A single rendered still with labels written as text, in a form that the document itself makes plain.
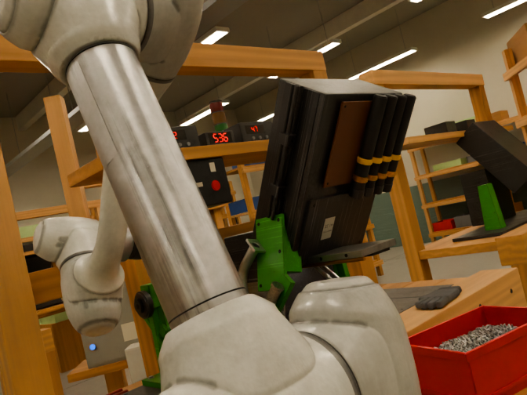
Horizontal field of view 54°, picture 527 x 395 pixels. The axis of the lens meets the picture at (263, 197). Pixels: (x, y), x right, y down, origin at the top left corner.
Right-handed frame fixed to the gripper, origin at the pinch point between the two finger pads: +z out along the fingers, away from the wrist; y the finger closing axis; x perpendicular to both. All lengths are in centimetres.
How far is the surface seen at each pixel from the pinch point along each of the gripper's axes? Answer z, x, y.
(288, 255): 23.5, -5.4, -8.1
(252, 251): 17.4, -0.6, -1.0
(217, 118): 28, -16, 58
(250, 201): 333, 190, 361
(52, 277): -25.6, 29.3, 20.9
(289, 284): 20.3, -2.3, -16.4
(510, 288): 103, -16, -32
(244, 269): 17.7, 5.7, -1.4
